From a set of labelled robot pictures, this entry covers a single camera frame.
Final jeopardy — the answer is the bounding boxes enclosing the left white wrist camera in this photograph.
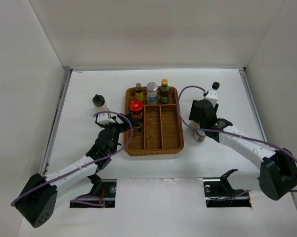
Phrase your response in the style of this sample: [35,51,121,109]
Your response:
[93,111,115,125]

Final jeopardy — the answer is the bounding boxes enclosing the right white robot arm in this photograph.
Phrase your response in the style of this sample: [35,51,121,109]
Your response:
[189,99,297,200]

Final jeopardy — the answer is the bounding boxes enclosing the silver lid blue label jar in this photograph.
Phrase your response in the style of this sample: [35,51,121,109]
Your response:
[146,82,158,104]

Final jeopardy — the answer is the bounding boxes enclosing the red lid chili sauce jar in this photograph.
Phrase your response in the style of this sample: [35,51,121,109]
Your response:
[129,100,144,119]

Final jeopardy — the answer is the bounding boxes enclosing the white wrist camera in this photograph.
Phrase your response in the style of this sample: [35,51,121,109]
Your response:
[93,111,115,125]
[204,89,218,107]

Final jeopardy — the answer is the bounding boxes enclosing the brown wicker divided basket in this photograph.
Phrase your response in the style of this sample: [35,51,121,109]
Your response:
[125,86,184,157]

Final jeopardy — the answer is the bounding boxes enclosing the small white red lid jar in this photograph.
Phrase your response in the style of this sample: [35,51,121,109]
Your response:
[193,130,207,143]

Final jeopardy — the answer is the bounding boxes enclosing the cork top yellow label bottle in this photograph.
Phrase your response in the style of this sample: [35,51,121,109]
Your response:
[135,83,143,102]

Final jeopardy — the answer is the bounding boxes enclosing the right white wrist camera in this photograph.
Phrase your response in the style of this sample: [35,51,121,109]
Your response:
[204,89,218,107]

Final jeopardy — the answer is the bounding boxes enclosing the black lid shaker jar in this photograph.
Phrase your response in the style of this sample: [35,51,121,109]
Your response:
[92,94,109,113]

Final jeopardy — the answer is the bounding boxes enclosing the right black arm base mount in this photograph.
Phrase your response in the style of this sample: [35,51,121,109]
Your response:
[203,169,252,208]

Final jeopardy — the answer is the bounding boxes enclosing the black cap spice bottle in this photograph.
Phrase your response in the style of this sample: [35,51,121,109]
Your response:
[133,118,142,134]

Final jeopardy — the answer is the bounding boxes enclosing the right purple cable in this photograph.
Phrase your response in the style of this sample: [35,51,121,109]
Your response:
[177,85,297,193]

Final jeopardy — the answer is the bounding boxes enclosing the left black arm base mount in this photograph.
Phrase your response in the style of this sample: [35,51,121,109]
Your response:
[70,175,117,208]

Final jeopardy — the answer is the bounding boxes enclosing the yellow cap green label bottle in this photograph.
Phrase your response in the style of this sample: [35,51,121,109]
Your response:
[160,79,169,104]

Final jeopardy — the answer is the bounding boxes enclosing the black cap soy sauce bottle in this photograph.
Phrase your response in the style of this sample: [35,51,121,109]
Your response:
[212,81,220,91]

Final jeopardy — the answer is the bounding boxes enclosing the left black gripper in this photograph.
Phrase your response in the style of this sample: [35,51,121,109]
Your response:
[100,113,132,154]

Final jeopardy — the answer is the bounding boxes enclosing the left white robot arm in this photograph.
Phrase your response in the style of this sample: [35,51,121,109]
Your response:
[10,111,133,228]

